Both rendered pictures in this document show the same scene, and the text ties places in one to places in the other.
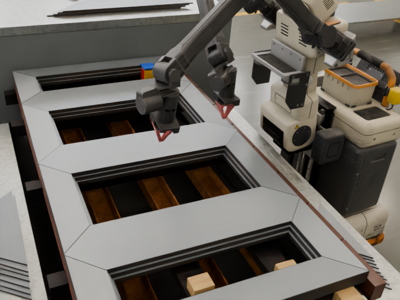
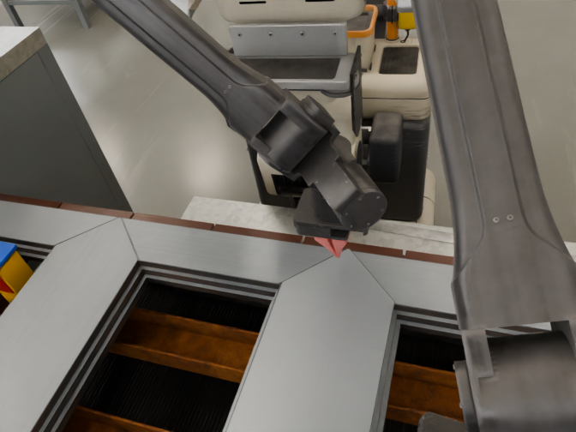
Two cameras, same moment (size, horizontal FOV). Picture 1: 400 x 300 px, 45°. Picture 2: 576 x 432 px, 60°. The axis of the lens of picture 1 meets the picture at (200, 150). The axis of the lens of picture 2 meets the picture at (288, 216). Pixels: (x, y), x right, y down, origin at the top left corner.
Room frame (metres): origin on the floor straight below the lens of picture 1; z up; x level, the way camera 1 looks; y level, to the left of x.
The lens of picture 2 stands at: (1.29, 0.27, 1.50)
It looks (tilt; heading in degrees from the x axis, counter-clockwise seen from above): 45 degrees down; 321
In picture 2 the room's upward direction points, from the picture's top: 11 degrees counter-clockwise
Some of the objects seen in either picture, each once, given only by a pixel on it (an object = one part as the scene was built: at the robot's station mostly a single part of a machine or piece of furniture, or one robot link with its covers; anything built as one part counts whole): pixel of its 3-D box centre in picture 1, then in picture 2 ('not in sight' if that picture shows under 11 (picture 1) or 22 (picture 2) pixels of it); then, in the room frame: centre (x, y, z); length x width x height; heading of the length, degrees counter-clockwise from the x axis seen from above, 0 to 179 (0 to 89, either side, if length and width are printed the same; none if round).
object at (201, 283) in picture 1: (200, 286); not in sight; (0.90, -0.03, 0.79); 0.06 x 0.05 x 0.04; 116
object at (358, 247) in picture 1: (338, 246); not in sight; (1.20, -0.48, 0.70); 0.39 x 0.12 x 0.04; 26
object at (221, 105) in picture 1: (223, 106); (328, 232); (1.62, -0.08, 0.96); 0.07 x 0.07 x 0.09; 27
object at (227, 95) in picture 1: (227, 90); (333, 198); (1.61, -0.08, 1.03); 0.10 x 0.07 x 0.07; 27
